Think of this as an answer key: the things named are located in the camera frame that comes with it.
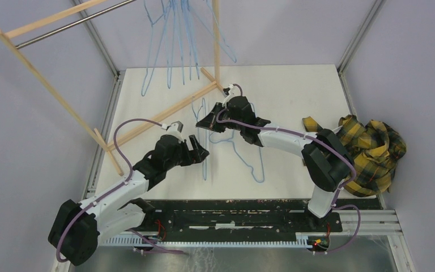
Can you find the white toothed cable strip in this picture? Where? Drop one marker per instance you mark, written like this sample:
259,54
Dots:
130,240

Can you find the metal rack rod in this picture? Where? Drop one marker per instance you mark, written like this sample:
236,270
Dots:
73,24

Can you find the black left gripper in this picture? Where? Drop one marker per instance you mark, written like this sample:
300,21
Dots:
194,156

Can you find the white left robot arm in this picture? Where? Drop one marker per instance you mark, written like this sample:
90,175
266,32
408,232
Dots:
80,227

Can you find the wooden clothes rack frame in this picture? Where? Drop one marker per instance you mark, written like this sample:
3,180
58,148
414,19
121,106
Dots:
77,87

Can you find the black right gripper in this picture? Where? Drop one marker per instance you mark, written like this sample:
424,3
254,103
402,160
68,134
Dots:
212,124

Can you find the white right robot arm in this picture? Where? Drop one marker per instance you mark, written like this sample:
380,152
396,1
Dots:
328,162

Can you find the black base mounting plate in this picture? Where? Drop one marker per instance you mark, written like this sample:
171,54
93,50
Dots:
232,220

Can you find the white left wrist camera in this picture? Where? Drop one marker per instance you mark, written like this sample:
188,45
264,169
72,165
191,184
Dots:
174,129

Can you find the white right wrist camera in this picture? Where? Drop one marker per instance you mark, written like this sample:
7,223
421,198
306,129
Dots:
231,91

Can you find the yellow plaid shirt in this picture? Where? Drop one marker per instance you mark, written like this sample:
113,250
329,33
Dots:
376,148

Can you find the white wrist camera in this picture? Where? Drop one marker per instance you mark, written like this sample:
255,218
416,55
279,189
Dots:
174,129
231,91

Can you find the aluminium frame rails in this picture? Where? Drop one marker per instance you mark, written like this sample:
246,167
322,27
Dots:
361,223

